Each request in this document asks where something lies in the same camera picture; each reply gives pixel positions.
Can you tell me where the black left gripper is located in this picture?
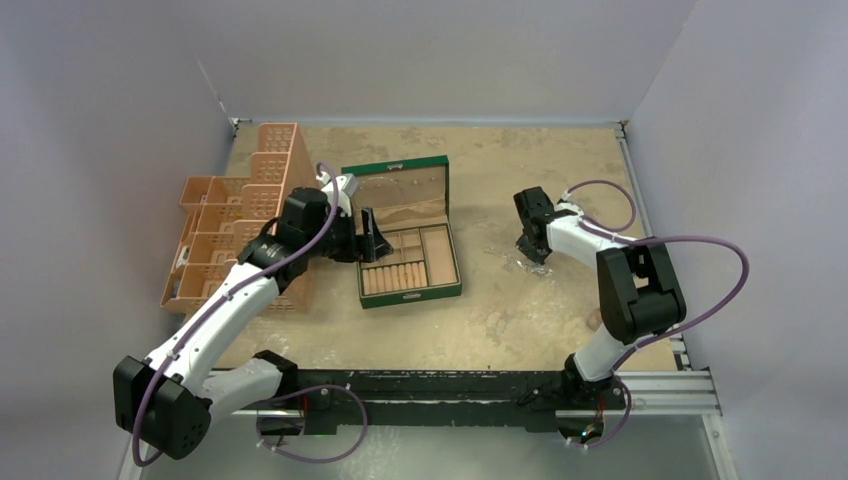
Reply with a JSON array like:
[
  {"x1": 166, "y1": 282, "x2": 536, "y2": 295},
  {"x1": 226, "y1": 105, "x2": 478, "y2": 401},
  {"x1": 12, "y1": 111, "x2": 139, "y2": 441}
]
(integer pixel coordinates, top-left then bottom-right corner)
[{"x1": 304, "y1": 207, "x2": 391, "y2": 263}]

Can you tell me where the silver chain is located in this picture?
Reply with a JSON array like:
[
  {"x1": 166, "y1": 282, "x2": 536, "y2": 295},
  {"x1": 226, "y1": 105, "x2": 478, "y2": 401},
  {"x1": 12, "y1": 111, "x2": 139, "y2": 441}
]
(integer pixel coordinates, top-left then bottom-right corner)
[{"x1": 486, "y1": 246, "x2": 554, "y2": 280}]

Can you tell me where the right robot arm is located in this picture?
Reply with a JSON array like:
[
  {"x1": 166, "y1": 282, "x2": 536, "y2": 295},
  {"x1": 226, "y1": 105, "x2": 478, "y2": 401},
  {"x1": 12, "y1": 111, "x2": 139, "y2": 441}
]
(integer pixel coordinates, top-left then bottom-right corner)
[{"x1": 513, "y1": 187, "x2": 687, "y2": 407}]

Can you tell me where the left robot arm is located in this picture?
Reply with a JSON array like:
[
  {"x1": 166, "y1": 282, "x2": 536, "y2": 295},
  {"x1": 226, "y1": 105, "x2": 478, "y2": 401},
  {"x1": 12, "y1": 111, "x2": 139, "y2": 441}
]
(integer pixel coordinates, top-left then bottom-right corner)
[{"x1": 113, "y1": 184, "x2": 393, "y2": 467}]

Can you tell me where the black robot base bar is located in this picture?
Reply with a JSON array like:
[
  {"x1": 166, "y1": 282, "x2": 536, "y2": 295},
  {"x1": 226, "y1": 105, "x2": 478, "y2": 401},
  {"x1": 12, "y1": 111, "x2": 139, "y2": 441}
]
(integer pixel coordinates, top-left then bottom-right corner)
[{"x1": 251, "y1": 361, "x2": 628, "y2": 439}]

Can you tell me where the green jewelry box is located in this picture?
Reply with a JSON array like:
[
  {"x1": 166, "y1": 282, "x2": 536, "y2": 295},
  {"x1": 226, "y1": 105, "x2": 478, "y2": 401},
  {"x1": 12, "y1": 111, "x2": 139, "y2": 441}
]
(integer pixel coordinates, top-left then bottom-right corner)
[{"x1": 342, "y1": 155, "x2": 463, "y2": 309}]

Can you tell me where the small pink object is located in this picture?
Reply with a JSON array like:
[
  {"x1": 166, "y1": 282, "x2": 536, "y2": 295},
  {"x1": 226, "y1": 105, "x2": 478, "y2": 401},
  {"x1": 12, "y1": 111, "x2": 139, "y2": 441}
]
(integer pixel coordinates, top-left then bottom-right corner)
[{"x1": 586, "y1": 309, "x2": 603, "y2": 332}]

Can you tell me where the orange plastic tiered organizer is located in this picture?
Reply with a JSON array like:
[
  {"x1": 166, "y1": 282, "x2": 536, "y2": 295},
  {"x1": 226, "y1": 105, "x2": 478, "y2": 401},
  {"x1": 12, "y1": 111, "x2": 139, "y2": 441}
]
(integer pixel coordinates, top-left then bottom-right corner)
[{"x1": 160, "y1": 123, "x2": 318, "y2": 315}]

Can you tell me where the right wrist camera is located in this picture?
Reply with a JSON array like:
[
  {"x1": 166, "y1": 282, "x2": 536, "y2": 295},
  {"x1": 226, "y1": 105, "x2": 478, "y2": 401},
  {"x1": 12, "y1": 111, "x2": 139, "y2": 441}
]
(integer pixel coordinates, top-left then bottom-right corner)
[{"x1": 556, "y1": 196, "x2": 584, "y2": 216}]

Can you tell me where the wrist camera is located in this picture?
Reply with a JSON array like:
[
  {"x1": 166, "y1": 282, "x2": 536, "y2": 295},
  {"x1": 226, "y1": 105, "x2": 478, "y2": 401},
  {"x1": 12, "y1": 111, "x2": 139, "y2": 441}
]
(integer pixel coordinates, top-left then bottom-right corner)
[
  {"x1": 316, "y1": 173, "x2": 359, "y2": 217},
  {"x1": 556, "y1": 196, "x2": 584, "y2": 216}
]

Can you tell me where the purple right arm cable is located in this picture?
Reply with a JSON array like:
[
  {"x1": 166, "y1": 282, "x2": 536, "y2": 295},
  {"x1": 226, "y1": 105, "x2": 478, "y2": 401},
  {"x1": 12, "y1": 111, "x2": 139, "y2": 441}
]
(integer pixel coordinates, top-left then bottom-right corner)
[{"x1": 563, "y1": 180, "x2": 751, "y2": 452}]

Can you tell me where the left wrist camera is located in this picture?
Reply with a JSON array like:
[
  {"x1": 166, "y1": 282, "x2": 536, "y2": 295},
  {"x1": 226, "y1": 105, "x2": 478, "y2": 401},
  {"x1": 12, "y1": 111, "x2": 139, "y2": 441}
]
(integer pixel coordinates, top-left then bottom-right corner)
[{"x1": 316, "y1": 173, "x2": 359, "y2": 217}]

